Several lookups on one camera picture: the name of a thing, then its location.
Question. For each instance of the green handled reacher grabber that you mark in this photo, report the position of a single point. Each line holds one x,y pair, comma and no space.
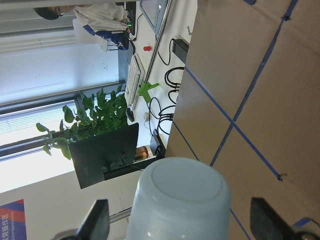
162,10

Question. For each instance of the black computer monitor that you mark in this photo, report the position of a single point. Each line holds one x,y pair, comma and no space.
96,157

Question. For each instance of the light blue plastic cup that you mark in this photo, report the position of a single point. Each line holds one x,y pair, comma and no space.
180,198

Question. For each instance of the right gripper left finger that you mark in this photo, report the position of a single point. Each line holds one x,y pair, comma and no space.
96,225

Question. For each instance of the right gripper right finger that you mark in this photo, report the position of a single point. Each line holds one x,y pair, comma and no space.
266,224

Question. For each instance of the black power adapter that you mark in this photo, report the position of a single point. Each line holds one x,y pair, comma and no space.
180,49

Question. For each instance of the person in white jacket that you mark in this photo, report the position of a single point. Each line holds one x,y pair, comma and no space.
109,21

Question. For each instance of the green potted plant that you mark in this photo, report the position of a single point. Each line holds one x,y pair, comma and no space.
97,116

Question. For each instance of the white keyboard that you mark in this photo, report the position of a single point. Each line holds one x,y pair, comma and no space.
135,78

